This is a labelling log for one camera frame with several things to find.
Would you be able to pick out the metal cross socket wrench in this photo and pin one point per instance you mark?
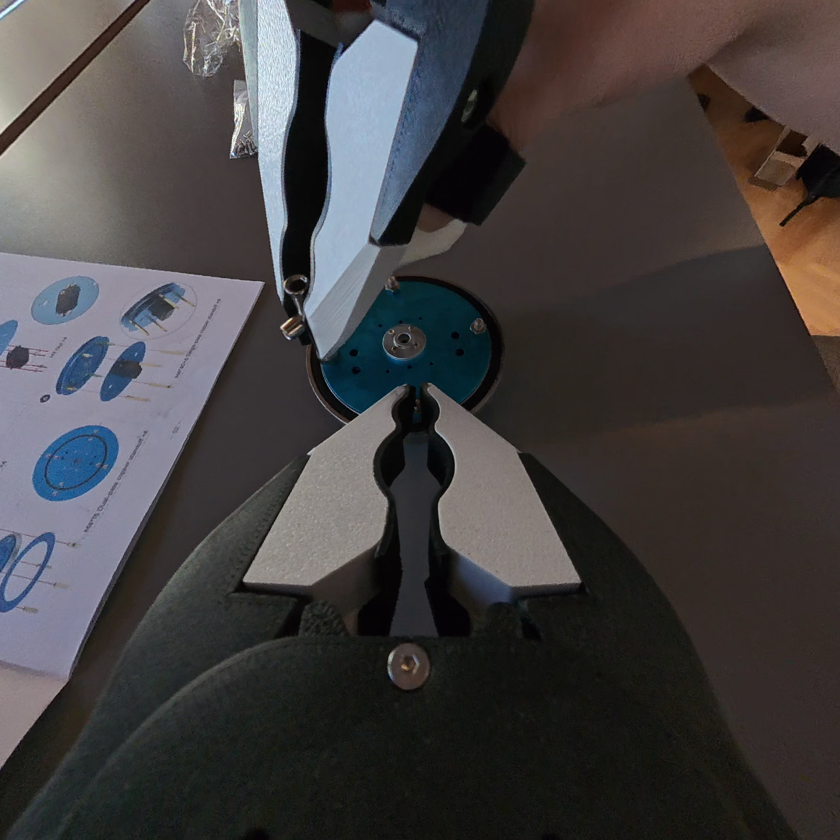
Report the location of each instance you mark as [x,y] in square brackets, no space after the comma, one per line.
[294,308]

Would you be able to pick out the instruction sheet with circuit board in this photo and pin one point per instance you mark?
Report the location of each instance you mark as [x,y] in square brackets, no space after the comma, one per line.
[19,715]

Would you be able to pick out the person's right forearm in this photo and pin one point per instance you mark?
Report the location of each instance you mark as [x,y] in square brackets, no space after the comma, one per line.
[781,65]

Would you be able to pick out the person's right hand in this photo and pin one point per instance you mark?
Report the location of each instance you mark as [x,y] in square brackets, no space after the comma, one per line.
[590,59]

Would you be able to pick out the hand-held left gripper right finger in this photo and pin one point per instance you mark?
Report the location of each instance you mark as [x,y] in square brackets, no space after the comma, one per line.
[505,525]

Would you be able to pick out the small cardboard box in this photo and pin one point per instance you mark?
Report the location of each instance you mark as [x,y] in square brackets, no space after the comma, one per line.
[778,161]

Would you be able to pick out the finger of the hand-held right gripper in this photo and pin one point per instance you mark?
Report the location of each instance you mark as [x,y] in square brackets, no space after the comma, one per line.
[272,131]
[361,164]

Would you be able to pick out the crumpled clear plastic wrap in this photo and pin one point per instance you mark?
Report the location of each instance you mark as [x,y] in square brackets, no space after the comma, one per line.
[213,33]

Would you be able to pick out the instruction sheet with blue drawings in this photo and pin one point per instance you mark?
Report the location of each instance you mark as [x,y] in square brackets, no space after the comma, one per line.
[164,426]

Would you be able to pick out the clear bag of dark screws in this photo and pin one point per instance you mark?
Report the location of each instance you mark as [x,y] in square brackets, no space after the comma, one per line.
[244,124]

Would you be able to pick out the blue disc with black rim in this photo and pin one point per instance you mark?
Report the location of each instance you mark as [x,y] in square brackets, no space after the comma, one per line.
[446,367]

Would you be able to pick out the black bag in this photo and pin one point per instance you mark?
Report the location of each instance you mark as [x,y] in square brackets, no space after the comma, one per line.
[814,177]

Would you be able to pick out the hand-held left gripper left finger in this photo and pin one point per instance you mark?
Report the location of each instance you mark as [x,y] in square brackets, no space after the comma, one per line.
[315,525]

